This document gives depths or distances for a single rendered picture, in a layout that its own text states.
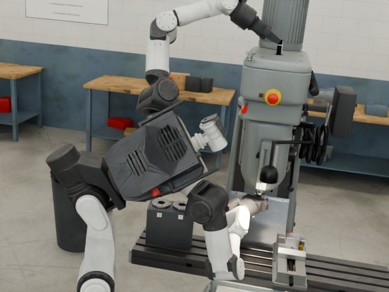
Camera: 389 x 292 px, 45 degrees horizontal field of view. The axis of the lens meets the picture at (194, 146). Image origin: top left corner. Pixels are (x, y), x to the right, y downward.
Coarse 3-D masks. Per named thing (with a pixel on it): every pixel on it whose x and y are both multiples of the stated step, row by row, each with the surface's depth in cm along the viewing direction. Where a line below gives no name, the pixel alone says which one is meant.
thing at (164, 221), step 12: (156, 204) 223; (168, 204) 224; (180, 204) 226; (156, 216) 221; (168, 216) 220; (180, 216) 220; (156, 228) 223; (168, 228) 222; (180, 228) 222; (192, 228) 222; (156, 240) 225; (168, 240) 225; (180, 240) 224
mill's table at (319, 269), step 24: (144, 240) 229; (192, 240) 233; (144, 264) 223; (168, 264) 220; (192, 264) 219; (264, 264) 218; (312, 264) 221; (336, 264) 225; (360, 264) 225; (288, 288) 212; (312, 288) 210; (336, 288) 208; (360, 288) 206; (384, 288) 208
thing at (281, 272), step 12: (276, 240) 234; (300, 240) 220; (276, 252) 223; (276, 264) 212; (288, 264) 210; (300, 264) 207; (276, 276) 203; (288, 276) 201; (300, 276) 200; (300, 288) 201
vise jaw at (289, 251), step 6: (282, 246) 213; (288, 246) 213; (294, 246) 214; (282, 252) 211; (288, 252) 211; (294, 252) 211; (300, 252) 210; (288, 258) 211; (294, 258) 210; (300, 258) 210
